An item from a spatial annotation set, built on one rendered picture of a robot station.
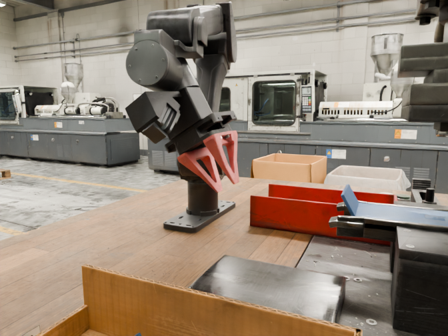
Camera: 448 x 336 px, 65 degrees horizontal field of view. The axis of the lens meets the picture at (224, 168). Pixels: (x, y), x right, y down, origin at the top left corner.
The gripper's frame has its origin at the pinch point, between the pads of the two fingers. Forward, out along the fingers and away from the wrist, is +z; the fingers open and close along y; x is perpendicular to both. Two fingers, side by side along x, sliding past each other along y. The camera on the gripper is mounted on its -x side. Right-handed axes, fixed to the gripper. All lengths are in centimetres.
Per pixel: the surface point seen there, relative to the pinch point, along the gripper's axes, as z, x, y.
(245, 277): 11.4, -9.8, 3.0
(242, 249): 10.5, 1.8, -3.9
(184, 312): 8.8, -23.0, 5.8
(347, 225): 11.2, -2.4, 14.5
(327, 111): -41, 468, -98
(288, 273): 13.5, -6.0, 6.4
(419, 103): 1.9, -5.0, 27.1
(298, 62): -165, 639, -145
